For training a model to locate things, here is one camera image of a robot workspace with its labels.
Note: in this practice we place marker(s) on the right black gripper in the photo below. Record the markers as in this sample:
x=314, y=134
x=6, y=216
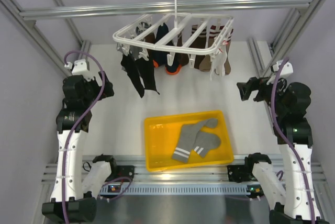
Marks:
x=253, y=84

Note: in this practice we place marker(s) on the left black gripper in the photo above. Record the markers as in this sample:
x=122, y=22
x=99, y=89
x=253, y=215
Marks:
x=103, y=91

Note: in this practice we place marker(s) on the grey striped sock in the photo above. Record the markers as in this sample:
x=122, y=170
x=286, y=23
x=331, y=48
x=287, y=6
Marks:
x=187, y=138
x=205, y=142

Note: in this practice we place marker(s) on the white plastic sock hanger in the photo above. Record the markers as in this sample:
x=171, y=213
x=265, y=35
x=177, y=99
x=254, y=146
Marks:
x=134, y=34

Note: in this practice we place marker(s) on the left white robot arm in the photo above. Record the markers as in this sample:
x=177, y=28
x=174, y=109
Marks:
x=73, y=199

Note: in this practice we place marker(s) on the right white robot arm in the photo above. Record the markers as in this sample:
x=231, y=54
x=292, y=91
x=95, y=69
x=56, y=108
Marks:
x=292, y=201

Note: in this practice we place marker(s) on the white sock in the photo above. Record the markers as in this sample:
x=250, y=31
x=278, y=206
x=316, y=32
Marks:
x=218, y=60

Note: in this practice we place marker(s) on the black sock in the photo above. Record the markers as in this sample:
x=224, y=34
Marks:
x=146, y=71
x=129, y=65

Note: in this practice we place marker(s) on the yellow plastic tray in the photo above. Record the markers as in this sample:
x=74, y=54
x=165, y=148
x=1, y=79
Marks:
x=161, y=136

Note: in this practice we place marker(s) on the aluminium crossbar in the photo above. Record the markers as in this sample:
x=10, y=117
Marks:
x=66, y=12

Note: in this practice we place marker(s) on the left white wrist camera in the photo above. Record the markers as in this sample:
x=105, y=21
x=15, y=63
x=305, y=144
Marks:
x=81, y=67

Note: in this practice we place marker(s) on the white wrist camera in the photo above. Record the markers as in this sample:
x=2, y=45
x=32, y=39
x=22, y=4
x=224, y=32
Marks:
x=286, y=71
x=81, y=67

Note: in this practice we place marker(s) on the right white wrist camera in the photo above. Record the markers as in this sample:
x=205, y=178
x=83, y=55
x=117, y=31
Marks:
x=286, y=71

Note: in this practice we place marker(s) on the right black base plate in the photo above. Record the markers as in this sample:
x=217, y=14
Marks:
x=237, y=173

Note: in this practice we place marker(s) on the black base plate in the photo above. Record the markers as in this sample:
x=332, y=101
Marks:
x=125, y=171
x=237, y=173

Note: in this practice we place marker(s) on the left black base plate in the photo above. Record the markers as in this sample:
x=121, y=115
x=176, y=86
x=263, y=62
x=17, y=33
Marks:
x=125, y=171

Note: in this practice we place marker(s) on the perforated cable duct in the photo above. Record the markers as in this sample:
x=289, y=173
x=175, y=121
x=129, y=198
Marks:
x=174, y=189

